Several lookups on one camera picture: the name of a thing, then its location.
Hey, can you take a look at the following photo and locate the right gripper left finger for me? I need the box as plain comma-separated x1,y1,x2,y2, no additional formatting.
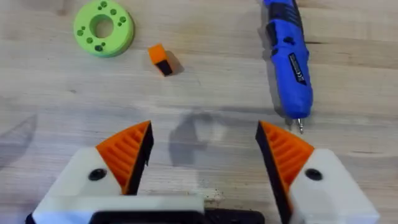
46,120,155,197

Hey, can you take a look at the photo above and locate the blue electric screwdriver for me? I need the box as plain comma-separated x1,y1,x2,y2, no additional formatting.
262,0,314,135

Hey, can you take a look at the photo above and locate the orange ribbed wedge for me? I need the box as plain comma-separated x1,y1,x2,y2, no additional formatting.
147,43,174,77

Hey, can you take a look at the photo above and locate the green disc with holes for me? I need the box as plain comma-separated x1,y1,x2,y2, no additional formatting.
73,0,136,58

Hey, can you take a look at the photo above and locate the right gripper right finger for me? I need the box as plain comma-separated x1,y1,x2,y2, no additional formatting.
255,120,381,224

